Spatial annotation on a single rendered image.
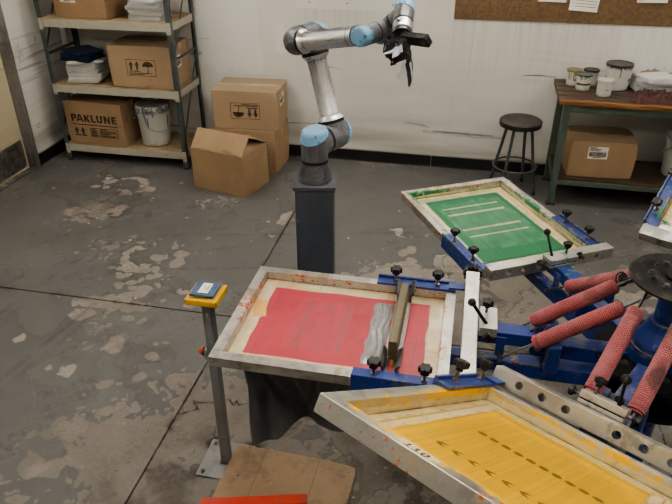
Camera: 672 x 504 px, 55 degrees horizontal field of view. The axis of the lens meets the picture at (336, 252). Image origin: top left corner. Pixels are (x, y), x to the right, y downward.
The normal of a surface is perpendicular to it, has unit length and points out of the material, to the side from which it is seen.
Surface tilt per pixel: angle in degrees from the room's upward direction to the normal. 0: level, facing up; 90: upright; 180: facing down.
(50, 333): 0
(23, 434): 0
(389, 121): 90
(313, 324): 0
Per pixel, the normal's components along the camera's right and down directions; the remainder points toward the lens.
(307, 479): 0.00, -0.86
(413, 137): -0.21, 0.50
